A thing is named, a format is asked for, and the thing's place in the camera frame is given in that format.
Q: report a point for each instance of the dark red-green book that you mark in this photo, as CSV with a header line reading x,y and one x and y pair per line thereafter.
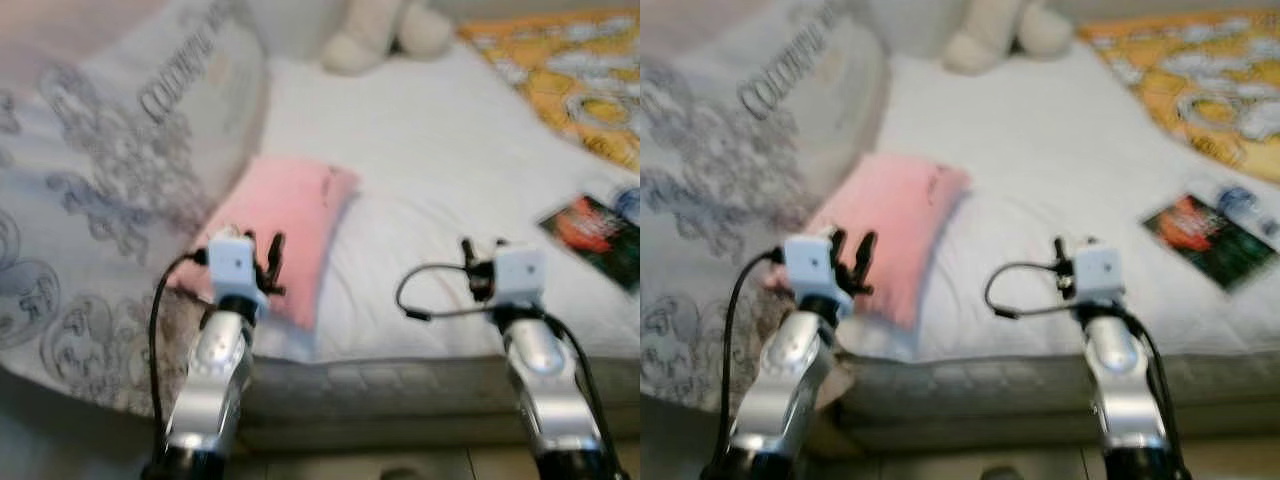
x,y
595,235
1200,235

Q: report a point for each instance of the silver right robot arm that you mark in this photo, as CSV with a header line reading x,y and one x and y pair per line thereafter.
x,y
545,380
1120,380

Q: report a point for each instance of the grey quilted mattress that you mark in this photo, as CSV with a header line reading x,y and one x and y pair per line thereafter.
x,y
400,395
1000,395

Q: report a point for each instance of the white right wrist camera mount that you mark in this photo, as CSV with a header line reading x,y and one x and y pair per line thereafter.
x,y
1098,270
520,272

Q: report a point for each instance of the clear plastic water bottle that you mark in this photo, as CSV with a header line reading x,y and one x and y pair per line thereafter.
x,y
1245,205
630,205

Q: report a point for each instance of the cream plush toy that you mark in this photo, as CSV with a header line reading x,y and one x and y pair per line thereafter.
x,y
990,40
370,40

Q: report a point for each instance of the pink plush pillow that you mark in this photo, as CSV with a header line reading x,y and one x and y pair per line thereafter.
x,y
290,210
900,210

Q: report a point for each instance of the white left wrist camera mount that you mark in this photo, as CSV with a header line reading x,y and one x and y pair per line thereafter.
x,y
808,262
230,262

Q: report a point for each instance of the white quilted mattress pad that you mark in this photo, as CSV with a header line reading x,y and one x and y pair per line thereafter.
x,y
1050,160
450,160

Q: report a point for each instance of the grey printed headboard cushion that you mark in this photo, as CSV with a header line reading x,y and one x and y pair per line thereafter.
x,y
100,150
720,150

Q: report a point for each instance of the yellow cartoon egg blanket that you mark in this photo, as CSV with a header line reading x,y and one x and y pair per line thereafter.
x,y
570,80
1190,80

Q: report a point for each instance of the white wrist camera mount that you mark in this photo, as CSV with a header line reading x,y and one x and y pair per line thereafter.
x,y
230,262
1098,270
520,272
808,262

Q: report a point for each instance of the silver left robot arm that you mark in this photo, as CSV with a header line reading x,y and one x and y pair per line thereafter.
x,y
790,380
215,370

